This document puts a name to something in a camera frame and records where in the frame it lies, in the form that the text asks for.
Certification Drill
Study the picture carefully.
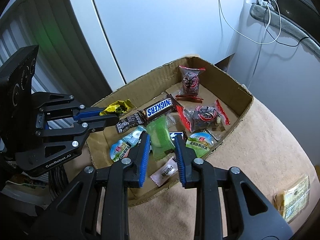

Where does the clear bag of bread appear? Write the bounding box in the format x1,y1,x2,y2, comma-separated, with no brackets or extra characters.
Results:
273,174,310,224

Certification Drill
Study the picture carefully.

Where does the yellow candy wrapper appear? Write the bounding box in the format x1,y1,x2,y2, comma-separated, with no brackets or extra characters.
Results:
99,99,135,116

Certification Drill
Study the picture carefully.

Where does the teal candy wrapper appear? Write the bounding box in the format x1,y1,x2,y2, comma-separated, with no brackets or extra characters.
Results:
123,126,146,147

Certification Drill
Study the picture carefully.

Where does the black white patterned candy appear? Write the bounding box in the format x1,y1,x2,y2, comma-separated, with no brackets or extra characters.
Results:
116,112,144,134

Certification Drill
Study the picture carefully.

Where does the green snack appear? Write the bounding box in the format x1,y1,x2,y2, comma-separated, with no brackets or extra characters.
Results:
146,115,175,161

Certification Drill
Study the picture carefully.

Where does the large Snickers bar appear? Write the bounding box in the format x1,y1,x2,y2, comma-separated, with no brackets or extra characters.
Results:
138,94,181,124

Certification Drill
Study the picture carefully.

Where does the clear green candy wrapper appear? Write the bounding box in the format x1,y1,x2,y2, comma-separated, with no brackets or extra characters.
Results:
165,114,176,128

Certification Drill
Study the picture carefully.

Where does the pink white candy packet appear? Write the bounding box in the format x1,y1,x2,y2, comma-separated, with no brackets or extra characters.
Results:
150,157,178,187

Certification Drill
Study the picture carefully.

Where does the red date bag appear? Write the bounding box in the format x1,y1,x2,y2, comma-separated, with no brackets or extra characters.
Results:
175,66,206,103
176,100,231,133

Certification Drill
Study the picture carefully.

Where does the beige table cloth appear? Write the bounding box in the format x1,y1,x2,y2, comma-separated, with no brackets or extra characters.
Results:
63,97,318,240

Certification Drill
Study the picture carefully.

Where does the brown cardboard box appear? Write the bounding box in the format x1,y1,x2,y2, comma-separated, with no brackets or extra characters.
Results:
86,56,253,207

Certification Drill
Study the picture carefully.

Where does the grey window sill pad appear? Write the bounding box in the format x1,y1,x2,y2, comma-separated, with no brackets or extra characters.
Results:
249,4,320,57

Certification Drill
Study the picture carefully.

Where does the black cable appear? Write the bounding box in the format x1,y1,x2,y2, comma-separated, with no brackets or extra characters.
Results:
262,0,311,48

